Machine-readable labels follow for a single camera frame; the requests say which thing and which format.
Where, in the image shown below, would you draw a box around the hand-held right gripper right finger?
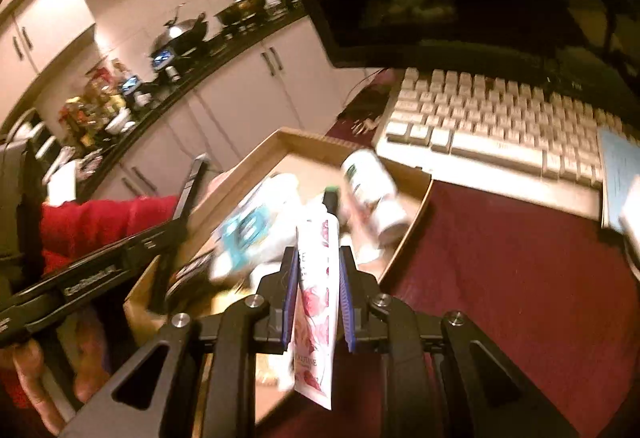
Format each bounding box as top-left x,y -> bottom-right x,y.
339,245 -> 581,438

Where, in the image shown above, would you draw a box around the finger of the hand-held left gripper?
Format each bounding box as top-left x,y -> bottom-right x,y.
149,238 -> 177,315
171,153 -> 211,225

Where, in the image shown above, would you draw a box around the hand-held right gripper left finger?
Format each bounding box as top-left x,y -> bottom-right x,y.
60,245 -> 300,438

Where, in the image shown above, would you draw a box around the floral hand cream tube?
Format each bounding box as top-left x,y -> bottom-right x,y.
291,209 -> 342,412

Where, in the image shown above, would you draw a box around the cartoon tissue pack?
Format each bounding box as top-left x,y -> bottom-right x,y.
209,172 -> 302,282

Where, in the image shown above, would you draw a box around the black pen with green cap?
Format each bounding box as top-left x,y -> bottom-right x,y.
322,185 -> 342,225

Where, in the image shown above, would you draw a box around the white bottle with green label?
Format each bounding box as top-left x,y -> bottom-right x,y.
341,148 -> 409,245

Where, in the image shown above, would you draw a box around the cardboard box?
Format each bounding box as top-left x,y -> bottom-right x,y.
122,127 -> 434,334

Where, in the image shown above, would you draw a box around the person's left hand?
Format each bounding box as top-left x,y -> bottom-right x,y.
0,340 -> 81,436

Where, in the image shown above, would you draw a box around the white base cabinets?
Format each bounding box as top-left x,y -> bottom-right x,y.
95,18 -> 382,205

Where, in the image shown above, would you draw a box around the black kitchen counter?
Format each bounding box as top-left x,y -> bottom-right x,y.
75,8 -> 308,199

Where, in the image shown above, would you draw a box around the row of condiment bottles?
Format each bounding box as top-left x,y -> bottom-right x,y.
59,63 -> 147,145

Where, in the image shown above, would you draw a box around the steel wok with lid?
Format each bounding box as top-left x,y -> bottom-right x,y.
151,4 -> 209,55

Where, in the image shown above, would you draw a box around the dark cooking pot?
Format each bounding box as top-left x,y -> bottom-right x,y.
214,0 -> 267,27

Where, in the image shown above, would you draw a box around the white keyboard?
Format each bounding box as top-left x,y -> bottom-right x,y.
374,66 -> 627,200

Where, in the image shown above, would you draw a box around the blue booklet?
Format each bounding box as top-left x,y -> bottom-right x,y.
597,127 -> 640,232

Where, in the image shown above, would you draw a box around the white wall cabinet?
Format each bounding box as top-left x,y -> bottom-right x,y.
0,0 -> 97,75

